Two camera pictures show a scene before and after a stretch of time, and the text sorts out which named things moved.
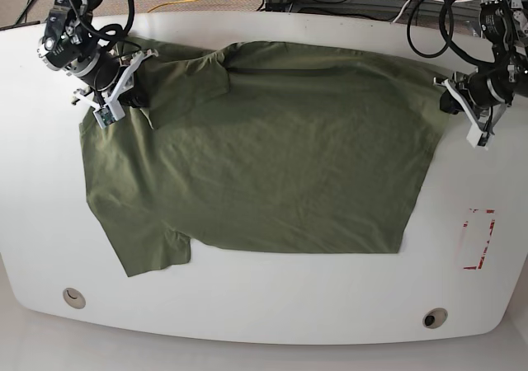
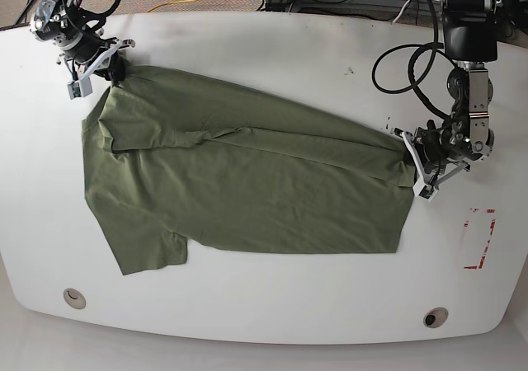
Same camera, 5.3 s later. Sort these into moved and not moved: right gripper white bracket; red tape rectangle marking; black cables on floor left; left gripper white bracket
Moved: left gripper white bracket; right gripper white bracket
Not moved: black cables on floor left; red tape rectangle marking
